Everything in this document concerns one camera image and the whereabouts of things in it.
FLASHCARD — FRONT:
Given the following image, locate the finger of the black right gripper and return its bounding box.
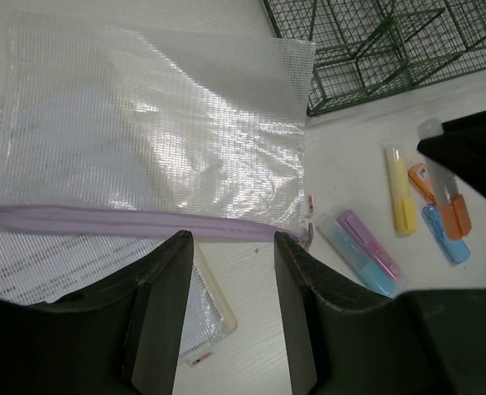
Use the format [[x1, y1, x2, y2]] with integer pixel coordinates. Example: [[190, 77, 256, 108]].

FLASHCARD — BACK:
[[417, 110, 486, 199]]

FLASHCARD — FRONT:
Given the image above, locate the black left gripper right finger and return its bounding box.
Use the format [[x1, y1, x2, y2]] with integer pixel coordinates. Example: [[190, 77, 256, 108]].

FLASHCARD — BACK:
[[274, 232, 404, 394]]

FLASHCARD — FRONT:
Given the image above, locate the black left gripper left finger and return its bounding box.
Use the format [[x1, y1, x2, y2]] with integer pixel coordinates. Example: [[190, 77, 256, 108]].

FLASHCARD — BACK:
[[121, 230, 194, 394]]

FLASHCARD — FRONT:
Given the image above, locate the orange correction tape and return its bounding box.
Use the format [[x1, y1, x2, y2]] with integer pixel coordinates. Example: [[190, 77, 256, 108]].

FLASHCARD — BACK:
[[408, 163, 435, 204]]

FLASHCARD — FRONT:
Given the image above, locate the orange highlighter pen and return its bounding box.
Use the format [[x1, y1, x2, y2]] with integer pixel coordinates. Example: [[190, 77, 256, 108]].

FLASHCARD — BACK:
[[416, 118, 473, 241]]

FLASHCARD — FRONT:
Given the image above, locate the blue highlighter pen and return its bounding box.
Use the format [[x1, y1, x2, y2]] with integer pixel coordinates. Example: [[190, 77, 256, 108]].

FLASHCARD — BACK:
[[316, 216, 396, 297]]

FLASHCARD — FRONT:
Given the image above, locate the yellow highlighter pen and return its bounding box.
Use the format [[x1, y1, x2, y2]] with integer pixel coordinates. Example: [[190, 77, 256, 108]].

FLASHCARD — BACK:
[[385, 145, 418, 235]]

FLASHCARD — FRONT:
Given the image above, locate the blue correction tape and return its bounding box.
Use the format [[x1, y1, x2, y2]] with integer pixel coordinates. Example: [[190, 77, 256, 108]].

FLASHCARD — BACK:
[[421, 203, 470, 265]]

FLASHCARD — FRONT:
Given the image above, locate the purple highlighter pen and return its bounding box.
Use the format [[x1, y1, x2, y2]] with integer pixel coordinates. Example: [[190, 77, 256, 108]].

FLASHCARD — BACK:
[[338, 210, 408, 293]]

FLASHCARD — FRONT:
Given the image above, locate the clear mesh pouch purple zipper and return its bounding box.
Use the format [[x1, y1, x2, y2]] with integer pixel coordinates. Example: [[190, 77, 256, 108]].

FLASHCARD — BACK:
[[0, 12, 315, 246]]

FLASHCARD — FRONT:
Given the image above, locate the green wire desk organizer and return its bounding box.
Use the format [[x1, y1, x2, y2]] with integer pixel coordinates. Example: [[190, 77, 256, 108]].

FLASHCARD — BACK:
[[264, 0, 486, 117]]

